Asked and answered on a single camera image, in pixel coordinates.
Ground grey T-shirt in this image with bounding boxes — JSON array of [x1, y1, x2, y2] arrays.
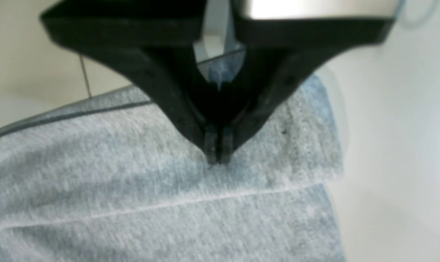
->
[[0, 47, 348, 262]]

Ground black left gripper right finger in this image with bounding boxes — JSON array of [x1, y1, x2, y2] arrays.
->
[[218, 0, 397, 164]]

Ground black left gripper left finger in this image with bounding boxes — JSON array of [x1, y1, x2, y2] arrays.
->
[[40, 0, 220, 164]]

